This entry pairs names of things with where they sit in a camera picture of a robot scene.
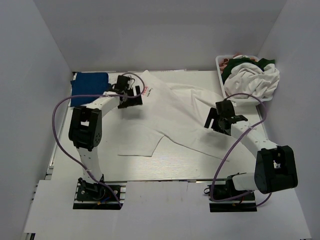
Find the cream white t shirt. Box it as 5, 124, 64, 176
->
222, 63, 280, 99

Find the dark green t shirt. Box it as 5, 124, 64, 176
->
221, 57, 276, 80

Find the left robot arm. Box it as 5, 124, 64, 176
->
68, 73, 143, 200

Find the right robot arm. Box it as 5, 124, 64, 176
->
204, 99, 298, 202

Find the white plastic laundry basket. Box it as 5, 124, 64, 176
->
215, 54, 260, 106

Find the folded blue t shirt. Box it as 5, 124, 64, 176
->
70, 72, 111, 96

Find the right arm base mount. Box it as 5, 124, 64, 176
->
203, 184, 257, 213

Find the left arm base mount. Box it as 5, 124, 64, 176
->
73, 178, 126, 210

